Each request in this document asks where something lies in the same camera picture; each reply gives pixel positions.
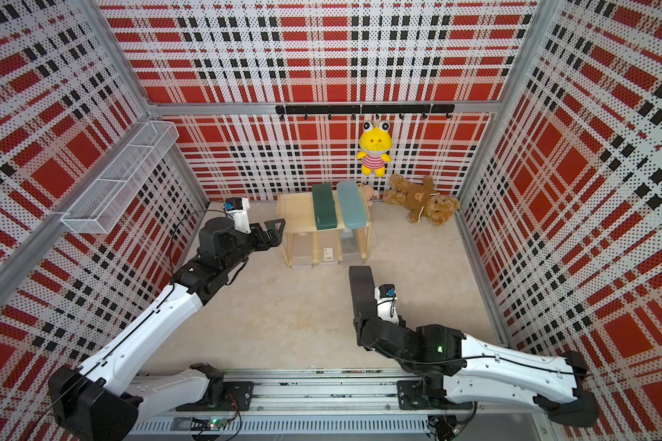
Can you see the black pencil case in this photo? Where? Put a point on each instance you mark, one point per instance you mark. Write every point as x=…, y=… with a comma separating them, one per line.
x=362, y=294

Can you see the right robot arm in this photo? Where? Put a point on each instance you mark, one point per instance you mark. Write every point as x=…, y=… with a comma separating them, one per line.
x=456, y=368

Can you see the green circuit board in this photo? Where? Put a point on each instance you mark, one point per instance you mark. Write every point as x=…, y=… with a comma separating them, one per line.
x=209, y=424

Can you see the brown teddy bear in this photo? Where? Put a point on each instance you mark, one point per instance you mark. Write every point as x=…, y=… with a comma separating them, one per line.
x=422, y=201

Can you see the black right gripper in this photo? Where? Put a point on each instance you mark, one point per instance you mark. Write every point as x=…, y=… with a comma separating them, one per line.
x=359, y=327

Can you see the yellow frog plush toy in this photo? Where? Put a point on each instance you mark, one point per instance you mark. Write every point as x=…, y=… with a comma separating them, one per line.
x=375, y=145

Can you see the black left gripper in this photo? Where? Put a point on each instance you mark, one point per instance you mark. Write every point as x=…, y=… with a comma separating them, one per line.
x=275, y=239

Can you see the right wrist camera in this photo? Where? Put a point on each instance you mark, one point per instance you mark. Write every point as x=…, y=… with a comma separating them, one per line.
x=385, y=297

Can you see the white wire mesh basket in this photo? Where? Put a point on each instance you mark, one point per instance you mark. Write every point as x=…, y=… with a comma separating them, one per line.
x=101, y=207

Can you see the dark green pencil case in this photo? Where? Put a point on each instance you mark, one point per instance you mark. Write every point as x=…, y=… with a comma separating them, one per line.
x=325, y=215

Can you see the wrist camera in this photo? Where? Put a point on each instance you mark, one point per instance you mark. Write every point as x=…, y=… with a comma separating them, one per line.
x=385, y=297
x=237, y=209

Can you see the light teal pencil case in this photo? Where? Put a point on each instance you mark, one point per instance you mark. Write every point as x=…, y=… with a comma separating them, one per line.
x=352, y=206

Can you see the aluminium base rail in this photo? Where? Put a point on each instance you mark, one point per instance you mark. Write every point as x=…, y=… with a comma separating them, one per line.
x=323, y=404

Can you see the wooden two-tier shelf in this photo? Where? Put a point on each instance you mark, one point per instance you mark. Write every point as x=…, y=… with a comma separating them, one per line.
x=298, y=211

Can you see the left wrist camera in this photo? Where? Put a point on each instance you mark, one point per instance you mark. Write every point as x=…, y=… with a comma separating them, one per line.
x=237, y=209

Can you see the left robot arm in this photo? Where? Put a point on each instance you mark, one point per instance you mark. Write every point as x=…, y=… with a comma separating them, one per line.
x=98, y=400

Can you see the pink pig plush toy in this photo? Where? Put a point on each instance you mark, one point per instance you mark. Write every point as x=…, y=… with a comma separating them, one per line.
x=369, y=194

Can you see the black wall hook rail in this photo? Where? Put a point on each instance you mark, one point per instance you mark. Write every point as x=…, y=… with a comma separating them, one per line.
x=364, y=109

